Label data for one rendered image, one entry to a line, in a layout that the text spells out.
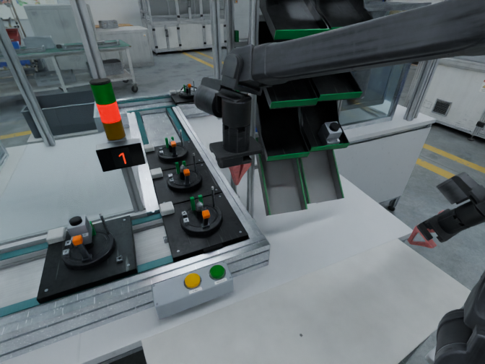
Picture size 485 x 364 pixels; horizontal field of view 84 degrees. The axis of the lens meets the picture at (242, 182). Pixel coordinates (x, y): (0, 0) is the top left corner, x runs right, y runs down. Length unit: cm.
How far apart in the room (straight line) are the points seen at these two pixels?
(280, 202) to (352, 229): 33
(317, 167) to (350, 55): 64
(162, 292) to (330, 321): 46
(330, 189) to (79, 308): 83
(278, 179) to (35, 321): 76
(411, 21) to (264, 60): 20
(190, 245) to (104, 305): 27
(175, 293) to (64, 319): 28
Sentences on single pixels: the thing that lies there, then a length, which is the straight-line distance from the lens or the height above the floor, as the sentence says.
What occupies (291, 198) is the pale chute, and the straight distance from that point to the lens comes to 93.
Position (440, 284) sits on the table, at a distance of 108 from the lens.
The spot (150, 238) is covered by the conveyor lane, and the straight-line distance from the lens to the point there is 98.
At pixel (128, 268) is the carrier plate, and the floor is 97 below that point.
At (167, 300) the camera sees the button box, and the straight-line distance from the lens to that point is 77.
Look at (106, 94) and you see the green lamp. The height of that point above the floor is 138.
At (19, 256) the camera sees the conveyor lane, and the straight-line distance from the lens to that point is 108.
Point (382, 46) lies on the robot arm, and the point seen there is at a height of 154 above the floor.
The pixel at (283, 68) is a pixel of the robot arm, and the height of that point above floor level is 150.
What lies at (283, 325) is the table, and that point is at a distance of 83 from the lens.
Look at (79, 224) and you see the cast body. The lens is 85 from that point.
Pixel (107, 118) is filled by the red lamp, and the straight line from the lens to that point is 81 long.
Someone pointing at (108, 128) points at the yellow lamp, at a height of 130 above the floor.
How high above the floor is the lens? 160
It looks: 35 degrees down
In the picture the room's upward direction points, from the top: straight up
